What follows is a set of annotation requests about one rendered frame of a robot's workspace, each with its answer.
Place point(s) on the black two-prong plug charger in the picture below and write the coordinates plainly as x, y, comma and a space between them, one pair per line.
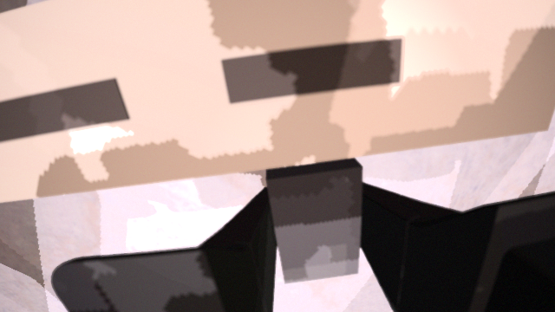
317, 215

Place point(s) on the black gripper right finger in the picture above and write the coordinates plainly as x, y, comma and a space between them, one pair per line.
430, 258

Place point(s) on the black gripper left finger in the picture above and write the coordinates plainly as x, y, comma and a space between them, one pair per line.
234, 270

